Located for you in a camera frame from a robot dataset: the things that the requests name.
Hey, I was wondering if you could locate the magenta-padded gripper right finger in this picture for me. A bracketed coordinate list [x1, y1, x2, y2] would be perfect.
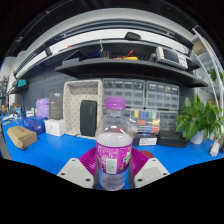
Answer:
[130, 147, 171, 190]

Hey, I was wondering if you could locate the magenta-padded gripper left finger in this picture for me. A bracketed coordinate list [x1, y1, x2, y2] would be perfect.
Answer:
[57, 146, 99, 190]

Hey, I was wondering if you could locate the clear purple-capped drink bottle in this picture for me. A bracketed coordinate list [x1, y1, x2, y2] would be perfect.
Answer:
[95, 96, 134, 192]

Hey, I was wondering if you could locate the black box with white label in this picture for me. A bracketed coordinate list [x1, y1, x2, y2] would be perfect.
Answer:
[131, 132, 159, 147]

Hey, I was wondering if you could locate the black flat case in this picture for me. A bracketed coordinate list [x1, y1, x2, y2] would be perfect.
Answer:
[156, 130, 190, 149]

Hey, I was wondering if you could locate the white carton box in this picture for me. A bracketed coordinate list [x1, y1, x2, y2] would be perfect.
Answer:
[43, 118, 67, 138]

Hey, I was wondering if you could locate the clear organizer with coloured parts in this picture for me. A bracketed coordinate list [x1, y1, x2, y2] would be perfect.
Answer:
[129, 108, 161, 135]

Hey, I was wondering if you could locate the black rectangular speaker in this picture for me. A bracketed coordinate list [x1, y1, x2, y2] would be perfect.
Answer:
[79, 99, 98, 138]

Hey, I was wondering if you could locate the white plant pot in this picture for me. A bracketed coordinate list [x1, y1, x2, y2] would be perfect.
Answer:
[189, 130, 205, 145]

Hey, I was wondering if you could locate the beige dotted open box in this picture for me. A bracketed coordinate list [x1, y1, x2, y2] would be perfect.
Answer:
[62, 79, 105, 140]

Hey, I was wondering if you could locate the blue carton box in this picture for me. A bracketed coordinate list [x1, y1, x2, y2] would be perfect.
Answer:
[22, 115, 47, 136]

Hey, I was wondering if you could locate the brown cardboard box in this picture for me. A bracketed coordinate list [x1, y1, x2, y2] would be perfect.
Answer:
[6, 125, 39, 151]

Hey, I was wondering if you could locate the dark grey upright box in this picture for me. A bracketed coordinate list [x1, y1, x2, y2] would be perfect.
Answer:
[48, 92, 65, 121]

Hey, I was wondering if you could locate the green leafy plant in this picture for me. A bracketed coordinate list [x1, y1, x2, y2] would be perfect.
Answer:
[173, 94, 224, 141]

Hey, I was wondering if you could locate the purple plastic bag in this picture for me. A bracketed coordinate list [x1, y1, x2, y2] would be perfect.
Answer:
[35, 97, 51, 120]

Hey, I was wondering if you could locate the dark overhead shelf unit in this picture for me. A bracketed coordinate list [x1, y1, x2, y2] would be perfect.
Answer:
[13, 18, 210, 89]

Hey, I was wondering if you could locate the white wire shelf rack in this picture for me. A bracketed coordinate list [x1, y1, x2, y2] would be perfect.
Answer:
[191, 25, 224, 101]

